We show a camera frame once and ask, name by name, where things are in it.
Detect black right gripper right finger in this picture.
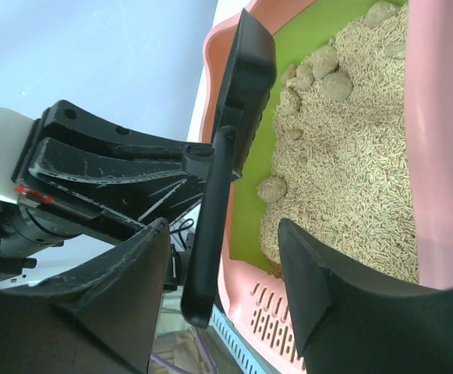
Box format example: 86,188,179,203
278,219,453,373

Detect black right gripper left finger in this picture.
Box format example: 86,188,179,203
0,218,170,373

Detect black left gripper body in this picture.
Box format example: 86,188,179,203
0,101,133,282

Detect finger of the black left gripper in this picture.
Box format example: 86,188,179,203
12,136,207,234
34,100,212,164

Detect black litter scoop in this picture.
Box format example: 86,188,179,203
181,10,277,329

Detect litter clump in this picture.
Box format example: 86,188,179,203
257,176,287,203
278,88,301,115
322,72,353,102
296,63,315,90
384,42,406,60
312,45,338,79
363,1,399,29

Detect beige litter pellets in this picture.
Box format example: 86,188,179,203
259,5,419,283

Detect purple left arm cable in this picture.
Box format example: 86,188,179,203
150,326,221,374

